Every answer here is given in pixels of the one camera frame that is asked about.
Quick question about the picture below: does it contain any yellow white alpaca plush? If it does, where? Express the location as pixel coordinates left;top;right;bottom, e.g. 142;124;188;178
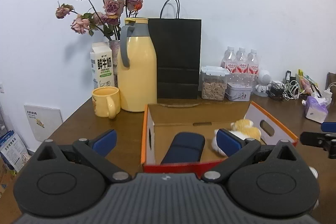
211;119;261;156

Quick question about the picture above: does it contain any navy blue case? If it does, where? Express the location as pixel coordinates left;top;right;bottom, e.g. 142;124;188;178
161;132;205;164

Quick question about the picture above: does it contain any purple tissue pack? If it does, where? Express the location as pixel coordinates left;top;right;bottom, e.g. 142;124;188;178
302;96;329;124

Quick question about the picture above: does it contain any white power adapter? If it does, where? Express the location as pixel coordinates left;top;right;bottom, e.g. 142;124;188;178
322;82;335;106

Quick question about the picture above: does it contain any colourful snack packet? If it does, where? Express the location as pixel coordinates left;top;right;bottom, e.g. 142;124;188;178
297;69;322;98

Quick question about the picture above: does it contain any white robot toy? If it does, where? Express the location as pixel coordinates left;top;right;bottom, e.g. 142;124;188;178
253;69;272;97

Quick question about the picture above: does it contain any yellow ceramic mug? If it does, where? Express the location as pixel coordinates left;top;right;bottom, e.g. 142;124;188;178
92;86;121;119

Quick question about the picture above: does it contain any small white tin box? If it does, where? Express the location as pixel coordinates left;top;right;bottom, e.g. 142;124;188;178
226;83;252;102

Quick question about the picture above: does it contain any water bottle right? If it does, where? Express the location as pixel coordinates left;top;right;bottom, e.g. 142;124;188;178
247;49;259;75

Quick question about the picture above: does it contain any water bottle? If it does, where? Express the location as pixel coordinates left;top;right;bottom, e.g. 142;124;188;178
221;46;238;73
236;48;248;73
247;49;259;75

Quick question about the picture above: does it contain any water bottle middle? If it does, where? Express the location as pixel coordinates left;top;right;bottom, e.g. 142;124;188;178
236;48;248;73

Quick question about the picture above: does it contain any red cardboard box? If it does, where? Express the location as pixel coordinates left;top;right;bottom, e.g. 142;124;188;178
141;101;298;176

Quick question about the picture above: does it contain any clear nut storage container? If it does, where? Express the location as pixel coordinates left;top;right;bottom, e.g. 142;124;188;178
201;66;230;101

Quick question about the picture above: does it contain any water bottle left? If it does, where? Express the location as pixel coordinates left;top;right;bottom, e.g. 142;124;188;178
221;46;238;73

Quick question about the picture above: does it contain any white milk carton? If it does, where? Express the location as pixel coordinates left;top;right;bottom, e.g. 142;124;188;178
90;42;114;89

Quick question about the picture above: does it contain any yellow thermos jug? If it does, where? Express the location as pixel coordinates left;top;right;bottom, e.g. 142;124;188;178
117;18;157;112

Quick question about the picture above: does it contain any black paper bag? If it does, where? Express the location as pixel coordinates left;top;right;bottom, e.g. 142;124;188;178
149;0;202;99

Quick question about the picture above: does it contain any dried pink rose bouquet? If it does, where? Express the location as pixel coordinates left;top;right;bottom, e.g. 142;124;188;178
55;0;143;40

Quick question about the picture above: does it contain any tangle of charger cables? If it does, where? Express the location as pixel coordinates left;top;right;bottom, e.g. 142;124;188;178
268;70;306;101

